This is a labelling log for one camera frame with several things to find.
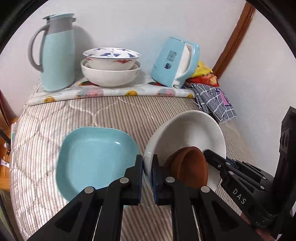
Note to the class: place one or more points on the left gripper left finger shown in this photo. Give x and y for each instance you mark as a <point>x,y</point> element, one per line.
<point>96,214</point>

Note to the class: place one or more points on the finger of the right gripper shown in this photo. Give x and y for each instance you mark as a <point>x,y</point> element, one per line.
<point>221,164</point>
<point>231,162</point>

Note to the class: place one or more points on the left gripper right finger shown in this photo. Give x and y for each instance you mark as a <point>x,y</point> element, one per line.
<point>197,214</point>

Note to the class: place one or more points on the brown clay bowl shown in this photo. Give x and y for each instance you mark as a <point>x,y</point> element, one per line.
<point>188,165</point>

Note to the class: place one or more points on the white ceramic bowl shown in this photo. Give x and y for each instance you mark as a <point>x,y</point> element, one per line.
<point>191,128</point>

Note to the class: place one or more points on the blue square plate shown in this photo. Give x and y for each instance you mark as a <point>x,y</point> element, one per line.
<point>93,156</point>

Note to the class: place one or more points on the right hand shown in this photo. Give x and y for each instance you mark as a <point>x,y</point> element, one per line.
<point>263,233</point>

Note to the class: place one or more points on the grey checked cloth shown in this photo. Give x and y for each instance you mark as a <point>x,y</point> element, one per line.
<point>214,102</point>

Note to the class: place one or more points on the red snack bag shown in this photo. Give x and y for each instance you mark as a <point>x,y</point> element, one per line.
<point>208,79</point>

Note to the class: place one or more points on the yellow snack bag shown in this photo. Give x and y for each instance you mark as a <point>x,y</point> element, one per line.
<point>201,70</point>

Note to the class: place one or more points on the small white tube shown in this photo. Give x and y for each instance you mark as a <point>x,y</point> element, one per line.
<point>5,163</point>

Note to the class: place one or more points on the light blue electric kettle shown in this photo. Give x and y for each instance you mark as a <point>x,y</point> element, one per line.
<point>176,62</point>

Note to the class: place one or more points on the black small tool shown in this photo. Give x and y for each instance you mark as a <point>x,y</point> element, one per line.
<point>5,142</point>

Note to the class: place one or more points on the fruit pattern rolled mat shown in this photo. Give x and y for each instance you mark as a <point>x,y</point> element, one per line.
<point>91,91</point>

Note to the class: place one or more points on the large white porcelain bowl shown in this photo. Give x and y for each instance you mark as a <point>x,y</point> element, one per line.
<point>109,78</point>

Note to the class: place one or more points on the painted porcelain bowl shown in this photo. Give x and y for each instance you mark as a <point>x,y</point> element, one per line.
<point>111,58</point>

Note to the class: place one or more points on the light blue thermos jug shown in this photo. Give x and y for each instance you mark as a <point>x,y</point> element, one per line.
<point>57,52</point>

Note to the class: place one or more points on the brown wooden door frame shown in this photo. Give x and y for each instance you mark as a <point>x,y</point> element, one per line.
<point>234,40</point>

